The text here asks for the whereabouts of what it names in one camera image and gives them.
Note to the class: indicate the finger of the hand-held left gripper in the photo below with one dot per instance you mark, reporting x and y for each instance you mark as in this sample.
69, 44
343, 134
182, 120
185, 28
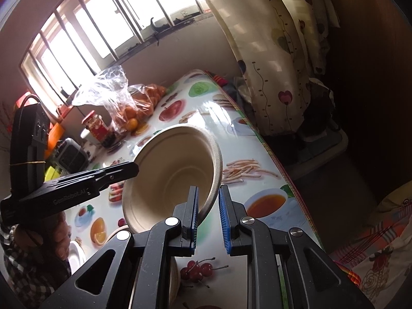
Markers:
119, 173

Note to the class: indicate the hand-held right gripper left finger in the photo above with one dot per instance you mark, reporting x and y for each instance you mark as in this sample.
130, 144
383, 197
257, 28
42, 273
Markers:
193, 222

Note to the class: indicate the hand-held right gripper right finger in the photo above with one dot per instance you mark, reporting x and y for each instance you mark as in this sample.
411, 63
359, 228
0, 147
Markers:
225, 222

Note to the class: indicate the white foam plate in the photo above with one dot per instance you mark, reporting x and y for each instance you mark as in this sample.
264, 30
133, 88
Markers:
77, 257

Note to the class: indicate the person's left forearm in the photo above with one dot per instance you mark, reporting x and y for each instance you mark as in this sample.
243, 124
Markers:
29, 273

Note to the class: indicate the person's left hand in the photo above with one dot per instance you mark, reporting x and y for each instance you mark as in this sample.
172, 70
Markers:
59, 231

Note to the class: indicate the green box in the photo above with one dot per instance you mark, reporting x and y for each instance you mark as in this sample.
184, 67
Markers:
51, 172

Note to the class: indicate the small grey heater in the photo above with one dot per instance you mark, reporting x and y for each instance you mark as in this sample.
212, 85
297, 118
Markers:
70, 156

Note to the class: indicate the red jar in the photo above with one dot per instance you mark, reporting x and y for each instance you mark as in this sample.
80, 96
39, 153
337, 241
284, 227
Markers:
96, 128

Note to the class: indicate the white ceramic bowl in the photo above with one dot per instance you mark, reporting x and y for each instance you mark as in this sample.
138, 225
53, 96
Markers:
85, 134

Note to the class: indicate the plastic bag of oranges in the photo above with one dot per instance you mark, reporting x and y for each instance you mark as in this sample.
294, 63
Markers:
128, 112

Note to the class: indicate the orange plastic container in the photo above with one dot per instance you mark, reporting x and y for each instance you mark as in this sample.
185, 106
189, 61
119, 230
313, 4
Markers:
55, 136

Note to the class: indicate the food printed tablecloth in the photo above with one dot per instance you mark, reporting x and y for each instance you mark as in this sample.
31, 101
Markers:
238, 148

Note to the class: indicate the white plastic box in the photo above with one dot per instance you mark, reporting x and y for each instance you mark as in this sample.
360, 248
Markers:
322, 156

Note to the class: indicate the printed blanket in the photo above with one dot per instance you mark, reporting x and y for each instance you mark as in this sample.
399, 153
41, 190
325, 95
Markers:
379, 264

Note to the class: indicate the barred window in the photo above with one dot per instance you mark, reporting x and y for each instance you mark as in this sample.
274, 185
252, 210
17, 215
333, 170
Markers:
112, 13

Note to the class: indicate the heart printed curtain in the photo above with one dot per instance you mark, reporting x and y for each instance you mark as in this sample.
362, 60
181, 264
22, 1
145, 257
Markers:
273, 54

